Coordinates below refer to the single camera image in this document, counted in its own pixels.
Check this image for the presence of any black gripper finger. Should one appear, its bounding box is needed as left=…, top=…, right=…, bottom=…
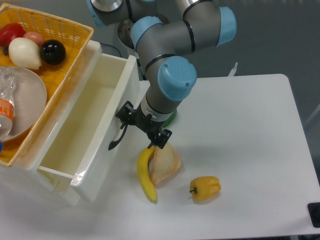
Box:
left=115, top=100, right=136, bottom=129
left=147, top=128, right=172, bottom=149

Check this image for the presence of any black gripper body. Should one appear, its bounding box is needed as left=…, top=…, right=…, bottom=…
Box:
left=133, top=104, right=164, bottom=139

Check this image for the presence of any black top drawer handle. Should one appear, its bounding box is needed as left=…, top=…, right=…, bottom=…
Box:
left=108, top=123, right=128, bottom=151

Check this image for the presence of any white top drawer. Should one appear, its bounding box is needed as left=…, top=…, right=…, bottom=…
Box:
left=38, top=54, right=140, bottom=206

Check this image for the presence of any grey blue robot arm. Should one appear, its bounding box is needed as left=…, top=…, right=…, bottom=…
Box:
left=87, top=0, right=237, bottom=148

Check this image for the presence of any white drawer cabinet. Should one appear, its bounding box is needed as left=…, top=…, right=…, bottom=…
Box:
left=4, top=41, right=102, bottom=201

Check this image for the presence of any green bell pepper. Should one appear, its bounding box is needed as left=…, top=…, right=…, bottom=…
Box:
left=162, top=109, right=178, bottom=128

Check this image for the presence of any bread slice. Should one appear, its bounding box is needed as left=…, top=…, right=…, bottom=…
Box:
left=150, top=142, right=182, bottom=186

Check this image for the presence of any yellow banana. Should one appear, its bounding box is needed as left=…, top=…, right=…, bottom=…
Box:
left=136, top=146, right=157, bottom=203

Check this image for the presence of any yellow bell pepper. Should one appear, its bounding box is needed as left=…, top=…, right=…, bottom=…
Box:
left=189, top=176, right=222, bottom=203

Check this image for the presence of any yellow woven basket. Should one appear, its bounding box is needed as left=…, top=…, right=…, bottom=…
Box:
left=0, top=3, right=94, bottom=167

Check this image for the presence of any beige bowl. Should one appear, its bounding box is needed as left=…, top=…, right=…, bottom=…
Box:
left=1, top=67, right=47, bottom=143

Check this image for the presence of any black round eggplant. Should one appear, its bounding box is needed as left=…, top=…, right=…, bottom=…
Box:
left=39, top=39, right=67, bottom=65

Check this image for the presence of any pink round fruit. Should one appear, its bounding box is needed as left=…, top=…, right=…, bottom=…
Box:
left=23, top=31, right=45, bottom=47

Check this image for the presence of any white onion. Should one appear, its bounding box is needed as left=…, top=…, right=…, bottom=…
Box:
left=8, top=37, right=42, bottom=70

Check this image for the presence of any clear plastic bottle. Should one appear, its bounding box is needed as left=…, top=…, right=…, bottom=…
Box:
left=0, top=66, right=16, bottom=151

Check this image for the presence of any red tomato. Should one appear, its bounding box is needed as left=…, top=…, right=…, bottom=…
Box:
left=0, top=23, right=26, bottom=56

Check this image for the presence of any black object at edge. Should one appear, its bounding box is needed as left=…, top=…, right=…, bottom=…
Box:
left=307, top=202, right=320, bottom=228

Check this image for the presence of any black cable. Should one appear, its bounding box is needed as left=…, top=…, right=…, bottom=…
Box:
left=99, top=42, right=122, bottom=58

